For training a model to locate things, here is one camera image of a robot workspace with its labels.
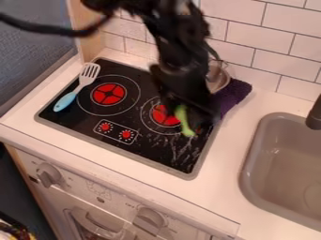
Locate white and blue spatula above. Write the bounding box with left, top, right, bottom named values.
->
left=51, top=62, right=102, bottom=113

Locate toy sink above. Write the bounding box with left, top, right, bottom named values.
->
left=237, top=112, right=321, bottom=233

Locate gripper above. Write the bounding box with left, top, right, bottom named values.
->
left=148, top=61, right=223, bottom=126

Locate green toy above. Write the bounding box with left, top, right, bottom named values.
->
left=173, top=104, right=199, bottom=138

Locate purple cloth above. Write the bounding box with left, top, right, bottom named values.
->
left=210, top=78, right=253, bottom=119

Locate silver pot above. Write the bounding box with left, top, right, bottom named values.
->
left=204, top=59, right=233, bottom=95

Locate toy stove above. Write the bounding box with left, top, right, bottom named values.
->
left=34, top=56, right=227, bottom=181

